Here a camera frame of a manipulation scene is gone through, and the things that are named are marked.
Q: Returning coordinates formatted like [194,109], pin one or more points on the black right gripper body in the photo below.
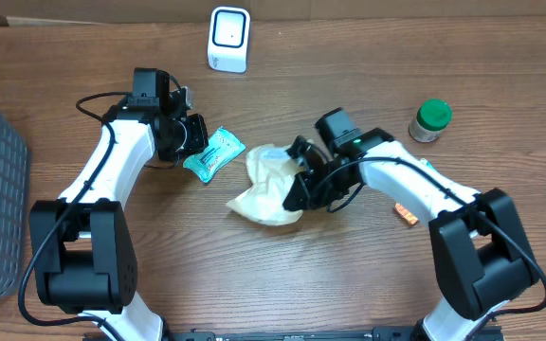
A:
[318,194]

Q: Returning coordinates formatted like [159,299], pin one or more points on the orange Kleenex tissue pack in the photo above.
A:
[405,215]

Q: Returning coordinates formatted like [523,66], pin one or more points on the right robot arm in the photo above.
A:
[481,254]

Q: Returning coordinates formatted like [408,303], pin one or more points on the teal wet wipes pack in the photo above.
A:
[223,147]

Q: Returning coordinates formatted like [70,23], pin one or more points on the white barcode scanner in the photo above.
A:
[228,39]

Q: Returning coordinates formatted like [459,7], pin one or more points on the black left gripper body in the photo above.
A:
[188,136]

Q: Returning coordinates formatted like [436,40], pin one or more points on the beige paper pouch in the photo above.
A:
[271,172]

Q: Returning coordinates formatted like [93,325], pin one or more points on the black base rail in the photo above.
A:
[292,335]

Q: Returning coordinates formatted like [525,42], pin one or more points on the green lid jar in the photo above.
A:
[431,119]

